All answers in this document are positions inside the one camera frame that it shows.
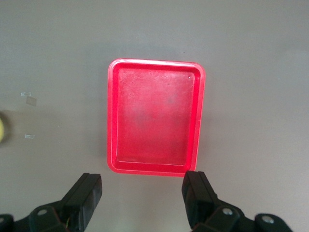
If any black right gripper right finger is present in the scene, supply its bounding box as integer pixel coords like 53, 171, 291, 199
182, 171, 293, 232

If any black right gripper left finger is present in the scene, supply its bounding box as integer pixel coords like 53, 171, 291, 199
0, 173, 103, 232

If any yellow clear tape roll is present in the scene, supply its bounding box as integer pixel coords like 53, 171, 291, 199
0, 110, 12, 147

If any red plastic tray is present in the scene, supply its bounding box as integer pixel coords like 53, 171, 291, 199
107, 58, 207, 177

